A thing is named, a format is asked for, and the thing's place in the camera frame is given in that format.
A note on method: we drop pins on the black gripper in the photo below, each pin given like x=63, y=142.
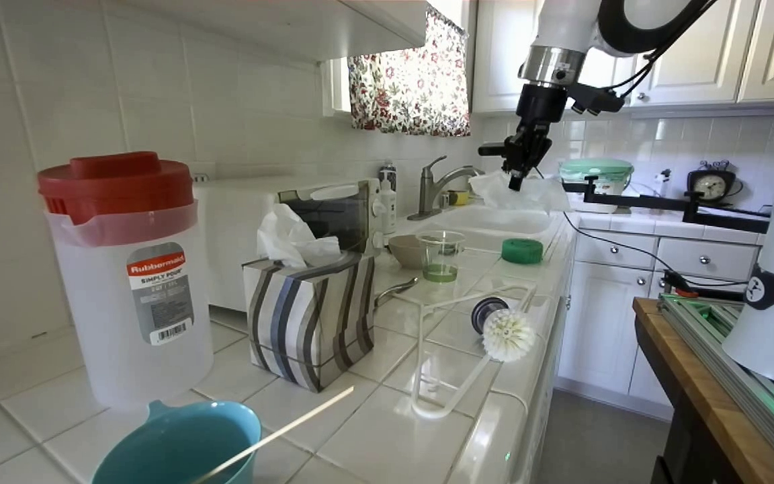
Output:
x=541, y=107

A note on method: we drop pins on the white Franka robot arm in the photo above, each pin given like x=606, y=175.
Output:
x=565, y=17

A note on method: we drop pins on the pale green bowl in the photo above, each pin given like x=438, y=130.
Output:
x=596, y=173

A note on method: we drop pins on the white sink basin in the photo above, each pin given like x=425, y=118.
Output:
x=497, y=223

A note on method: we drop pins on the yellow sponge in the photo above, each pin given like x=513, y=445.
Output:
x=462, y=197

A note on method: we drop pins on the round green scrubber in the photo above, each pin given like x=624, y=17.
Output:
x=522, y=251

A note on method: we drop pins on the metal sink faucet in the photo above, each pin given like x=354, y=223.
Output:
x=429, y=189

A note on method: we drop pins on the glass cup with green liquid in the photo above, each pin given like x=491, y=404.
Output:
x=443, y=258

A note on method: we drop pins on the clear soap bottle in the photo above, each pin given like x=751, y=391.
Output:
x=386, y=201

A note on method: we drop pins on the grey bowl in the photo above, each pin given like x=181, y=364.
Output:
x=405, y=251

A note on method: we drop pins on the white lower cabinets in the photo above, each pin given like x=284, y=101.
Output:
x=611, y=313

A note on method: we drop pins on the metal spoon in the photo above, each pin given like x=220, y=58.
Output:
x=400, y=286

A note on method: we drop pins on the round dial kitchen scale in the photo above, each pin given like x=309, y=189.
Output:
x=710, y=184

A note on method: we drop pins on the white tissue in box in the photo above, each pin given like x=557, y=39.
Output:
x=284, y=236

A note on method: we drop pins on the striped fabric tissue box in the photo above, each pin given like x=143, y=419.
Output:
x=309, y=322

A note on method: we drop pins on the wooden table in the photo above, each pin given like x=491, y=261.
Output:
x=701, y=392

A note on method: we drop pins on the thin pale stick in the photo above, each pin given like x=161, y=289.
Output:
x=298, y=419

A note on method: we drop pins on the clear pitcher with red lid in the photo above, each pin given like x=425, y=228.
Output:
x=120, y=313

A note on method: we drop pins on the teal plastic bowl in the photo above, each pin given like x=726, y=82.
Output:
x=174, y=447

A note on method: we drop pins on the black bar camera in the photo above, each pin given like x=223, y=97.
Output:
x=494, y=148

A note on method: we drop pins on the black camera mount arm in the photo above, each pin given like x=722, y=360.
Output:
x=658, y=199

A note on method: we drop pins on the white upper wall cabinets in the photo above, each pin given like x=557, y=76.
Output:
x=765, y=50

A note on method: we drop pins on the green metal rail frame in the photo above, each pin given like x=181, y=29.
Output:
x=747, y=378

